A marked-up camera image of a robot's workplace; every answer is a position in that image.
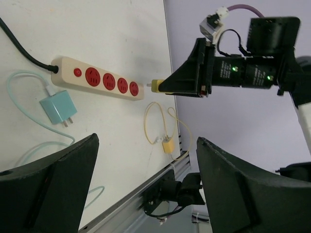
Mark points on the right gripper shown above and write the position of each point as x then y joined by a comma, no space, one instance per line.
232,71

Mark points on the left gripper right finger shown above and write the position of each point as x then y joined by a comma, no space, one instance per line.
243,198

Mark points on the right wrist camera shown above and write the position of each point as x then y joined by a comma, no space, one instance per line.
212,26

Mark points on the beige red power strip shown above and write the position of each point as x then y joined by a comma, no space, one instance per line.
77,75

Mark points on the yellow charger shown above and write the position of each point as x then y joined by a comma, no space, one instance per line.
168,145

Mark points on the small yellow plug adapter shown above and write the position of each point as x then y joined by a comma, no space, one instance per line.
154,85

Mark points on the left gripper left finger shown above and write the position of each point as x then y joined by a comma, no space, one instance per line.
49,194

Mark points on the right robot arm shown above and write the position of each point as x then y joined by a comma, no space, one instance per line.
274,37

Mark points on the teal charger with cable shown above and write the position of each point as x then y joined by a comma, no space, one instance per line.
58,106

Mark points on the aluminium front rail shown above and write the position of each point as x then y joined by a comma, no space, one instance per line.
128,211

